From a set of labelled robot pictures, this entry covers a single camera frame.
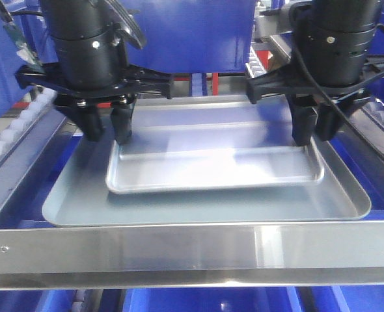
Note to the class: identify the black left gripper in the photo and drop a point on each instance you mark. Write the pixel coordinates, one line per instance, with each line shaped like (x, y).
(134, 80)

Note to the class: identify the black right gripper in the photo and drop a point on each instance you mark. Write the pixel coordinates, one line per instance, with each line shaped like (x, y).
(288, 80)

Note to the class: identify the small silver metal tray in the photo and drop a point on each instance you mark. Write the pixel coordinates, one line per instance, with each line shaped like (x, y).
(211, 143)

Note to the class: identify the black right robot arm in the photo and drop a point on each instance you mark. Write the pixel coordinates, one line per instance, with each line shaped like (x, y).
(330, 43)

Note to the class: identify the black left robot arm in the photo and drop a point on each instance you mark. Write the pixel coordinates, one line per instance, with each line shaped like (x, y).
(89, 39)

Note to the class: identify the large silver metal tray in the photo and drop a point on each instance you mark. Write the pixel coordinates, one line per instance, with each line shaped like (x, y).
(80, 196)

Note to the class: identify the steel shelf front beam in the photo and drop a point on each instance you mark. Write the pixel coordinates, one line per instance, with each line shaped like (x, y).
(193, 255)

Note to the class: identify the far left roller track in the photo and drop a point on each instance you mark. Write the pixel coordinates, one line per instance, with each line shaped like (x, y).
(19, 128)

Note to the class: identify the right centre roller track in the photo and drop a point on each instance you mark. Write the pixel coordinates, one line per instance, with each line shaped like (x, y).
(254, 67)

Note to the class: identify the large blue plastic crate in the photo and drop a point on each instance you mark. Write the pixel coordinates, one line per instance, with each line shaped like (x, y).
(34, 29)

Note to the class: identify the blue crate behind grippers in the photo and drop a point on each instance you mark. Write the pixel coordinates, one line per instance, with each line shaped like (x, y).
(193, 36)

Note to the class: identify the left steel divider rail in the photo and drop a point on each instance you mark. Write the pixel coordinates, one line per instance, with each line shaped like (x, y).
(28, 165)

